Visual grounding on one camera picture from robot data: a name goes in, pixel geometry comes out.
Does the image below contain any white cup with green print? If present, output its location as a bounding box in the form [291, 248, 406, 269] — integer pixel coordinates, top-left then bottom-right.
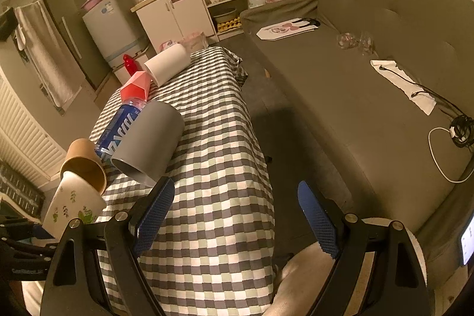
[43, 171, 107, 240]

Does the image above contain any brown paper cup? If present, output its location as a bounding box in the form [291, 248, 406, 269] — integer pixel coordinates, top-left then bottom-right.
[60, 138, 107, 195]

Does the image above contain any grey plastic cup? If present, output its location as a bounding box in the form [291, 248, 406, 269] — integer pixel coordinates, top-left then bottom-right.
[111, 100, 185, 187]

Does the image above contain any red geometric cup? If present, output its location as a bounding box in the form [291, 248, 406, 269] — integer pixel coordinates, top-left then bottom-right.
[120, 70, 152, 103]

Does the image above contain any plain white cup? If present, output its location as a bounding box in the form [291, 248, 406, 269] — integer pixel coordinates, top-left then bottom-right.
[144, 43, 190, 87]

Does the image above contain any lit device screen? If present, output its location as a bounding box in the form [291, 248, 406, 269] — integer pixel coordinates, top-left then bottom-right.
[459, 216, 474, 265]

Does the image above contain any silver suitcase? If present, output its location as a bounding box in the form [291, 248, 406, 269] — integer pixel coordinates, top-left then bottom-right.
[0, 161, 45, 218]

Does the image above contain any grey checkered tablecloth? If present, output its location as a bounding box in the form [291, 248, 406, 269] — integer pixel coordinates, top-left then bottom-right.
[88, 46, 277, 316]

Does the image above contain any white louvered wardrobe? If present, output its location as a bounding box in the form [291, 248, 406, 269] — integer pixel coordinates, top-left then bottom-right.
[0, 77, 66, 188]

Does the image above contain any blue drink can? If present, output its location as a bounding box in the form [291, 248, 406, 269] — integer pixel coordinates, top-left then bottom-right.
[95, 98, 147, 163]

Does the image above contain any olive green sofa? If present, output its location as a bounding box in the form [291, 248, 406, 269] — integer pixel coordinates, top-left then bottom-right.
[241, 0, 473, 288]

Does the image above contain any red thermos bottle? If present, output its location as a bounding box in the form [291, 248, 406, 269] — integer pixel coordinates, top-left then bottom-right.
[123, 54, 138, 76]

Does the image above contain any clear glass on sofa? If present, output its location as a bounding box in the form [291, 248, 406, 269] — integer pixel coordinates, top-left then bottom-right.
[358, 31, 374, 55]
[337, 32, 359, 50]

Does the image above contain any hanging grey towel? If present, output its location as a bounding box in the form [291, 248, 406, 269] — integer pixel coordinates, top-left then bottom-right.
[15, 0, 85, 111]

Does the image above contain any small printed carton box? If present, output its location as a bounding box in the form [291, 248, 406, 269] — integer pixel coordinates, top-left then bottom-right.
[159, 40, 177, 52]

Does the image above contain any white washing machine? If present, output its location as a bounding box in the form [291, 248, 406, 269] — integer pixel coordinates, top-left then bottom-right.
[83, 0, 149, 69]

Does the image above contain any black item hanging on wardrobe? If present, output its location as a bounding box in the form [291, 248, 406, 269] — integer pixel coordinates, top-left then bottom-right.
[0, 7, 18, 42]

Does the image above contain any white kitchen cabinet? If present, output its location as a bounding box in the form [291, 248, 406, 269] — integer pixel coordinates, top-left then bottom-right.
[131, 0, 219, 52]

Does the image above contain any pink basin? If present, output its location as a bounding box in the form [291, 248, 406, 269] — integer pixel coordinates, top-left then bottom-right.
[81, 0, 103, 12]

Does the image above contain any white cable on sofa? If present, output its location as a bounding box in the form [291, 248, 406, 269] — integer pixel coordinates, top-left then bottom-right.
[427, 126, 474, 185]

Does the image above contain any black cable on sofa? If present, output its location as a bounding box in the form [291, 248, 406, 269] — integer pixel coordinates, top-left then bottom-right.
[377, 64, 474, 149]

